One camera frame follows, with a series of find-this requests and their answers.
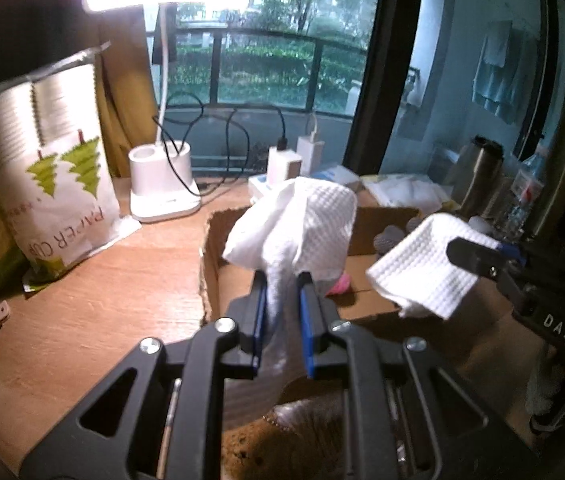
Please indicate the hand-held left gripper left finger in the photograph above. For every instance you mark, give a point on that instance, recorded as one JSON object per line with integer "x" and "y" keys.
{"x": 260, "y": 310}

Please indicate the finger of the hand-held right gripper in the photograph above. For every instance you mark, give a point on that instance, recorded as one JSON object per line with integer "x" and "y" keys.
{"x": 472, "y": 256}

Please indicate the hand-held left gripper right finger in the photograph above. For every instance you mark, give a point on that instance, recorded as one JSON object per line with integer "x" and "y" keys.
{"x": 307, "y": 330}

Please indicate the small white waffle cloth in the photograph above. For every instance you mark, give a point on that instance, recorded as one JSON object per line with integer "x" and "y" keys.
{"x": 420, "y": 270}

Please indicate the cardboard box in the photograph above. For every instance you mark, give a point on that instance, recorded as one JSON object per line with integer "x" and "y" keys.
{"x": 362, "y": 305}

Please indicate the large white waffle cloth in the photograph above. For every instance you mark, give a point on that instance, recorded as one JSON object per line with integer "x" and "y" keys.
{"x": 295, "y": 225}

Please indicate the pink soft item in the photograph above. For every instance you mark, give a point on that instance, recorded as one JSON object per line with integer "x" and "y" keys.
{"x": 340, "y": 287}

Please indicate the steel thermos flask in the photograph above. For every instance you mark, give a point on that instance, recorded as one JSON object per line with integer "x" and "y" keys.
{"x": 474, "y": 177}

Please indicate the clear plastic water bottle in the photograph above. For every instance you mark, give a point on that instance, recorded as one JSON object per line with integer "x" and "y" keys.
{"x": 524, "y": 190}

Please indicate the grey knitted item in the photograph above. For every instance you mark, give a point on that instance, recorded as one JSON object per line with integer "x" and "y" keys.
{"x": 387, "y": 240}

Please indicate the white fuzzy cloth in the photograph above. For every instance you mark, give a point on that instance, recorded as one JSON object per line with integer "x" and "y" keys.
{"x": 547, "y": 390}

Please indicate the brown fluffy item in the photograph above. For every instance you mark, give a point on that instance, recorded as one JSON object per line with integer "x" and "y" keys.
{"x": 292, "y": 440}

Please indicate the white power strip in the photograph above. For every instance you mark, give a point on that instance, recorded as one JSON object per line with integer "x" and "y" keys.
{"x": 262, "y": 191}

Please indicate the wide white charger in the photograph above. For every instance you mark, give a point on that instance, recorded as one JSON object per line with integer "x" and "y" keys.
{"x": 285, "y": 167}

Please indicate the blue and white tissue pack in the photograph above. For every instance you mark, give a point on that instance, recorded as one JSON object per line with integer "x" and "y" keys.
{"x": 340, "y": 176}

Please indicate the white desk lamp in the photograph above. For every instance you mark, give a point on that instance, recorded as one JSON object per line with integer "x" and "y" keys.
{"x": 162, "y": 185}

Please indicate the narrow white charger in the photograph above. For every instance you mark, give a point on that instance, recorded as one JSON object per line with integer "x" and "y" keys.
{"x": 310, "y": 152}

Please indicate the white bottle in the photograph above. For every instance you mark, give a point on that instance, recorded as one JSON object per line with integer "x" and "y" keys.
{"x": 414, "y": 89}

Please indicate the hanging pale blue clothes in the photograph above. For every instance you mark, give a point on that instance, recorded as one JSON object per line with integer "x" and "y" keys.
{"x": 504, "y": 77}

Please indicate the mustard yellow curtain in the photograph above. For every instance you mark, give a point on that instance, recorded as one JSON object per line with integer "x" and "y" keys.
{"x": 125, "y": 110}

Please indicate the paper cup bag, tree print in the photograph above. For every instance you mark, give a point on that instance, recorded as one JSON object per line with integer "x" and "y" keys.
{"x": 57, "y": 170}

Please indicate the black balcony railing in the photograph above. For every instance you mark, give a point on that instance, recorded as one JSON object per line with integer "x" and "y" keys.
{"x": 262, "y": 35}

